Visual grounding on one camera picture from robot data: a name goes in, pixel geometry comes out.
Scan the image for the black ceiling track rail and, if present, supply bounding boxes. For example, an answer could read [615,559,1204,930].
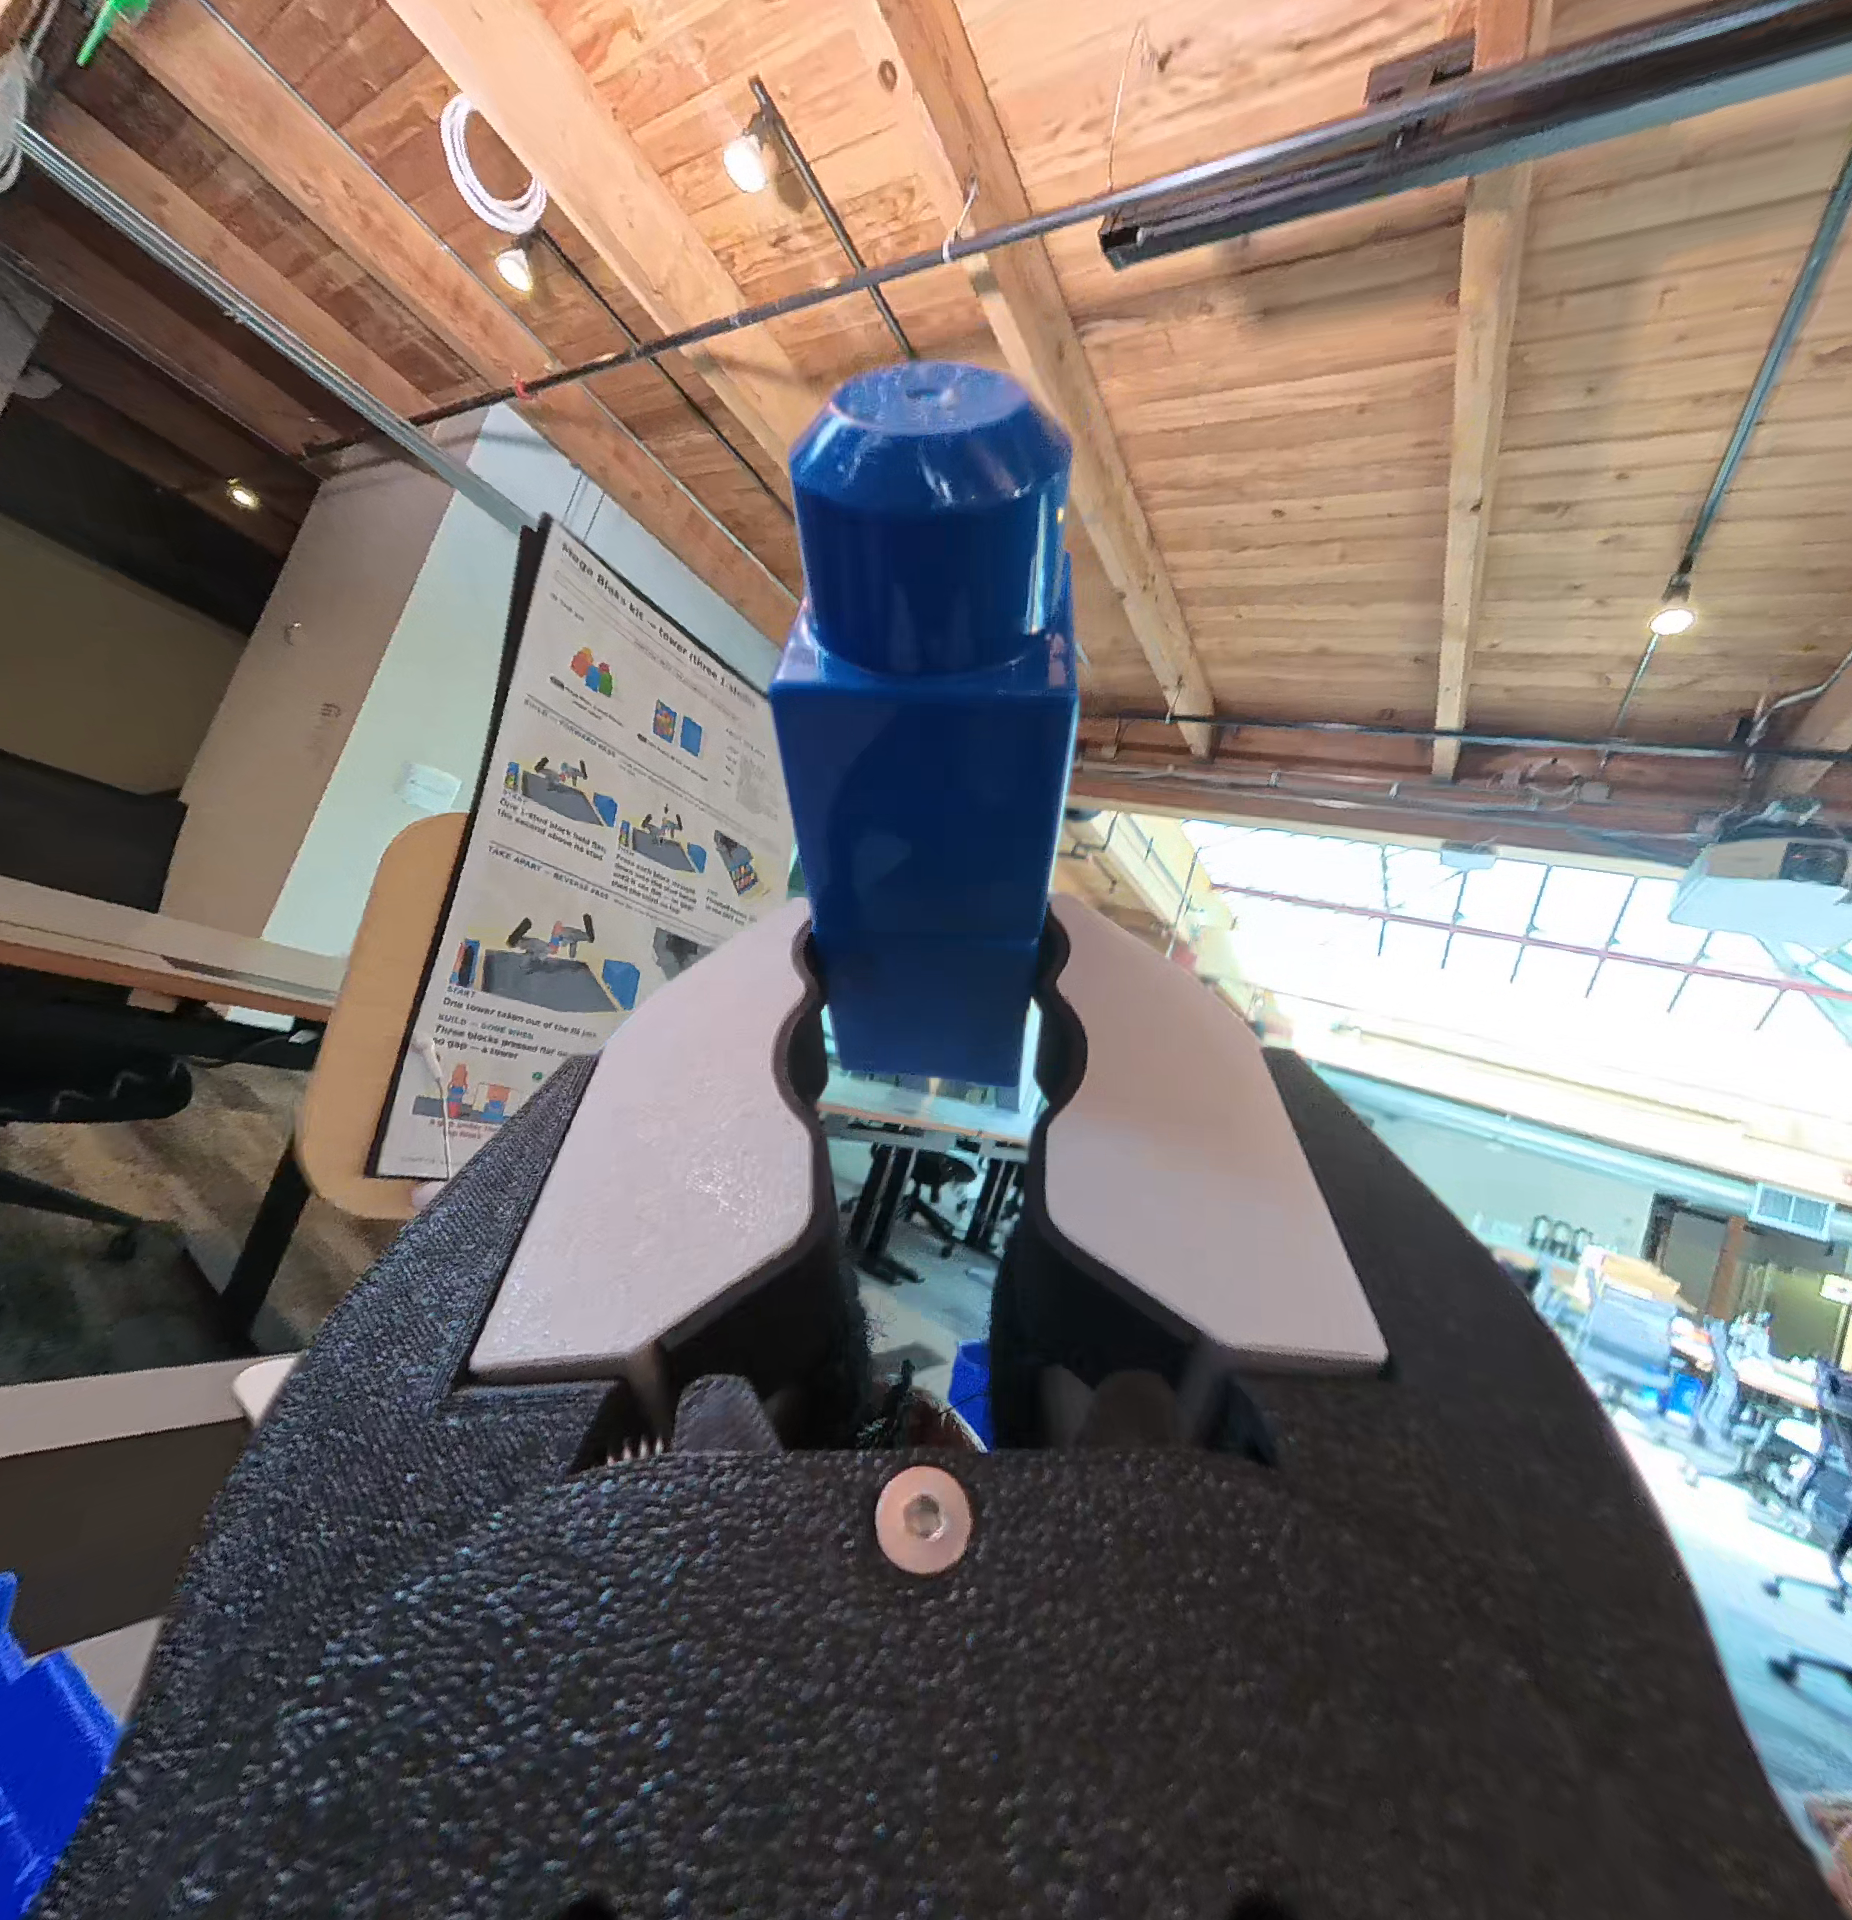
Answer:
[302,0,1852,455]

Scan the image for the white coiled cable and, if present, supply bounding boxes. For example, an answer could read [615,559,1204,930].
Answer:
[438,91,553,239]

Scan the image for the black office chair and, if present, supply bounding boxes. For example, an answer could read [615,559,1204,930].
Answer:
[1767,1355,1852,1705]
[0,1037,196,1340]

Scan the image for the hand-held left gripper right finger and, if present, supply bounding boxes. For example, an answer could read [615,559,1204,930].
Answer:
[990,895,1390,1453]

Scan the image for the instruction poster board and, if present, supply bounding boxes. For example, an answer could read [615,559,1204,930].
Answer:
[294,515,804,1224]

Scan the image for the white ceiling projector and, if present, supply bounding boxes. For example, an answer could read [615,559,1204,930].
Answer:
[1666,802,1852,950]

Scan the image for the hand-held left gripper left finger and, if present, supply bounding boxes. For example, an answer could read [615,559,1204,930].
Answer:
[468,900,872,1453]

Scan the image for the blue mega block tower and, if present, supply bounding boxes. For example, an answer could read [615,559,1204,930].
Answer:
[767,359,1084,1084]

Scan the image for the grey office desk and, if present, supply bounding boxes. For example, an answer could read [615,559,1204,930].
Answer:
[0,867,346,1352]
[818,1082,1036,1291]

